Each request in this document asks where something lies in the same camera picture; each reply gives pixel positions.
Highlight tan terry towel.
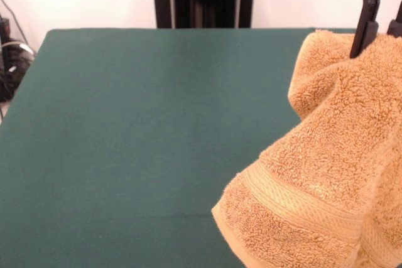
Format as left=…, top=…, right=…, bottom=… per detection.
left=211, top=29, right=402, bottom=268

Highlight dark green table cloth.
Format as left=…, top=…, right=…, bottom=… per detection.
left=0, top=28, right=357, bottom=268

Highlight tangled black cables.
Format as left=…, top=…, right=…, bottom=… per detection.
left=0, top=0, right=36, bottom=103

